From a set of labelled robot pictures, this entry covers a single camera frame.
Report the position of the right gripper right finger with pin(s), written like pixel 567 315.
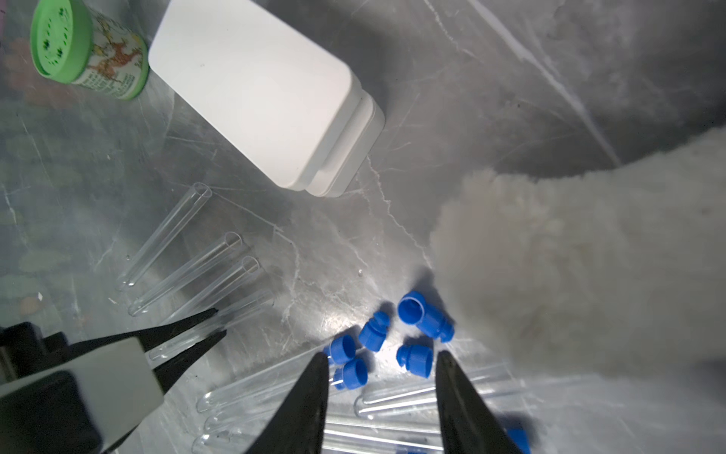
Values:
pixel 467 424

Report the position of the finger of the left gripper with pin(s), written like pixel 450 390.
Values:
pixel 171 371
pixel 164 332

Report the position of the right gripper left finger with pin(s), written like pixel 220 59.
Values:
pixel 298 425

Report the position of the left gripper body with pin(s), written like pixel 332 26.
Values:
pixel 58 397

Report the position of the test tube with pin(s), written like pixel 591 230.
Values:
pixel 340 436
pixel 223 249
pixel 217 418
pixel 489 382
pixel 239 275
pixel 195 198
pixel 224 319
pixel 346 372

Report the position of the blue stopper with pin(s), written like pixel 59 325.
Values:
pixel 436 325
pixel 416 359
pixel 411 308
pixel 374 333

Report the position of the white teddy bear blue shirt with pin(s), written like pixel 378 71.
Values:
pixel 615 272

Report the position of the white rectangular plastic box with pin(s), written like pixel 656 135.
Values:
pixel 296 111

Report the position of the green lidded small jar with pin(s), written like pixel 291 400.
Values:
pixel 71 43

